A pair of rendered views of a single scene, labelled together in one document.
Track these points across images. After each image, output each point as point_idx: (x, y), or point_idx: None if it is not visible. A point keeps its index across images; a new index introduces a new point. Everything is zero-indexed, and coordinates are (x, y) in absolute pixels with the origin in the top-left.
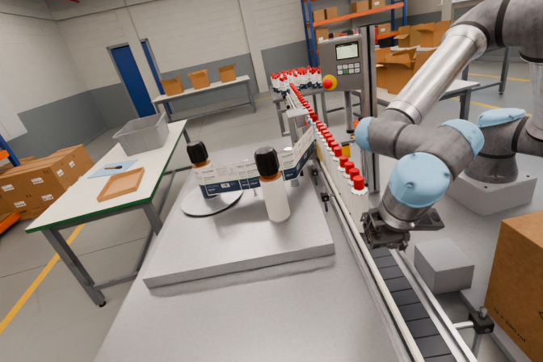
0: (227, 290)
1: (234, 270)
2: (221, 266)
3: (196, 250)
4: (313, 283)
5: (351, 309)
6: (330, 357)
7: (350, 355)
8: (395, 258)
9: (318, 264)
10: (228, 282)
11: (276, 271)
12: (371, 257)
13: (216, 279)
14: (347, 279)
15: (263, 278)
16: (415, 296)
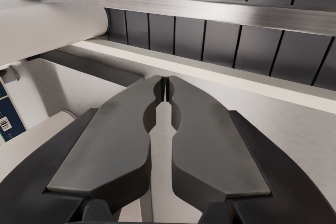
0: (171, 205)
1: (148, 192)
2: (143, 208)
3: (121, 215)
4: None
5: (253, 114)
6: (314, 183)
7: (330, 162)
8: None
9: (158, 109)
10: (161, 200)
11: (159, 158)
12: (179, 64)
13: (155, 204)
14: (196, 86)
15: (164, 173)
16: (323, 1)
